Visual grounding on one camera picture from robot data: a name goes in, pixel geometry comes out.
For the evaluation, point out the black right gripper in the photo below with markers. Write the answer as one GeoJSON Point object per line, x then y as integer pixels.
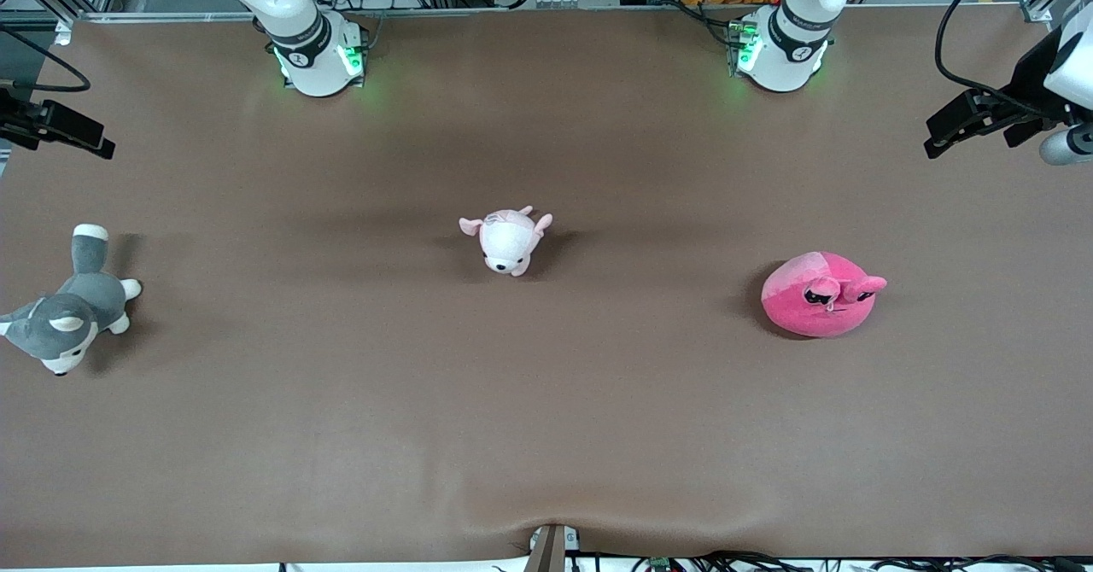
{"type": "Point", "coordinates": [19, 119]}

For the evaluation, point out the brown table cloth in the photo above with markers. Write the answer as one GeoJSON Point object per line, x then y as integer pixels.
{"type": "Point", "coordinates": [546, 401]}

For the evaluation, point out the gray husky plush toy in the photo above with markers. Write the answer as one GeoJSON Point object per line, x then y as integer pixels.
{"type": "Point", "coordinates": [81, 303]}

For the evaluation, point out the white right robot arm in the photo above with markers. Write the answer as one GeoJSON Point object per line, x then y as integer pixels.
{"type": "Point", "coordinates": [299, 8]}

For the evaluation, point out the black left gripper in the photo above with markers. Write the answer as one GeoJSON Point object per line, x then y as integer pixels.
{"type": "Point", "coordinates": [1029, 87]}

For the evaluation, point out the round pink plush toy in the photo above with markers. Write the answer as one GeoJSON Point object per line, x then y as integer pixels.
{"type": "Point", "coordinates": [794, 282]}

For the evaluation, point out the white and pink plush dog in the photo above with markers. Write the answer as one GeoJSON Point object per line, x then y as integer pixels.
{"type": "Point", "coordinates": [504, 243]}

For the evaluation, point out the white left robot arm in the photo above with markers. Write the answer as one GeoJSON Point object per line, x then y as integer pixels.
{"type": "Point", "coordinates": [794, 43]}

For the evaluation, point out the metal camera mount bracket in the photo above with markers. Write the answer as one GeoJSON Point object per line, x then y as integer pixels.
{"type": "Point", "coordinates": [548, 551]}

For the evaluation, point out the aluminium table edge rail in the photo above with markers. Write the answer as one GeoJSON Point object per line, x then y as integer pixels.
{"type": "Point", "coordinates": [512, 12]}

